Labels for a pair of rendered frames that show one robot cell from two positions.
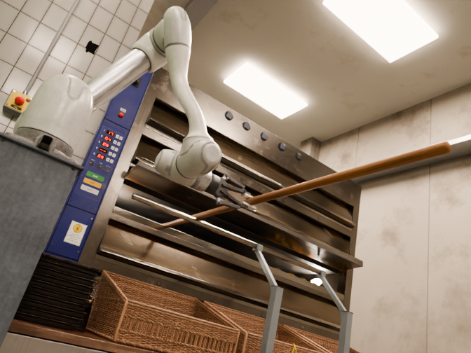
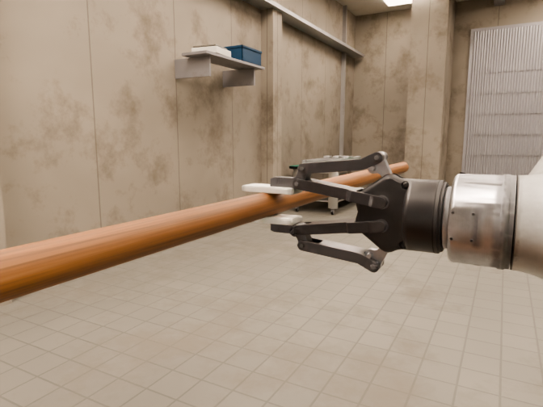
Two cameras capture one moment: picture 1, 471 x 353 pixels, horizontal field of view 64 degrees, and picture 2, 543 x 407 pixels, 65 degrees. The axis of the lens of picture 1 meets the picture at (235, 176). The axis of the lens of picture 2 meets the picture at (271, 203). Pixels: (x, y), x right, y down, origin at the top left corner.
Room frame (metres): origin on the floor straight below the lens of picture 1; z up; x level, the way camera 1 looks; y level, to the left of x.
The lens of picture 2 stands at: (1.70, 0.36, 1.28)
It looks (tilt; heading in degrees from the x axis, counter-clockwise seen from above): 9 degrees down; 238
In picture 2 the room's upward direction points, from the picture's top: straight up
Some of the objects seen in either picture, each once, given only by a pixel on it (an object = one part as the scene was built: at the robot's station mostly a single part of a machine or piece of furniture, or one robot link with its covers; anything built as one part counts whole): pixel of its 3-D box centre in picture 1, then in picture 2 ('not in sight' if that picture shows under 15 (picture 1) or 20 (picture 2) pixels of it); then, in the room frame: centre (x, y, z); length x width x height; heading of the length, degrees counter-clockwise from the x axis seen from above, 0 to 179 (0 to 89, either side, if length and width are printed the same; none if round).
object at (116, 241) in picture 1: (242, 283); not in sight; (2.38, -0.20, 1.02); 1.79 x 0.11 x 0.19; 119
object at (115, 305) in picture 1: (163, 315); not in sight; (1.87, 0.17, 0.72); 0.56 x 0.49 x 0.28; 120
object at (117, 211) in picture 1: (245, 260); not in sight; (2.40, -0.19, 1.16); 1.80 x 0.06 x 0.04; 119
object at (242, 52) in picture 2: not in sight; (241, 56); (-1.03, -4.74, 2.32); 0.49 x 0.36 x 0.19; 29
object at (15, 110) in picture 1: (18, 104); not in sight; (1.61, 1.09, 1.46); 0.10 x 0.07 x 0.10; 119
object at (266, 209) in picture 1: (259, 205); not in sight; (2.38, -0.20, 1.54); 1.79 x 0.11 x 0.19; 119
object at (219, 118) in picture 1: (269, 148); not in sight; (2.40, -0.19, 1.99); 1.80 x 0.08 x 0.21; 119
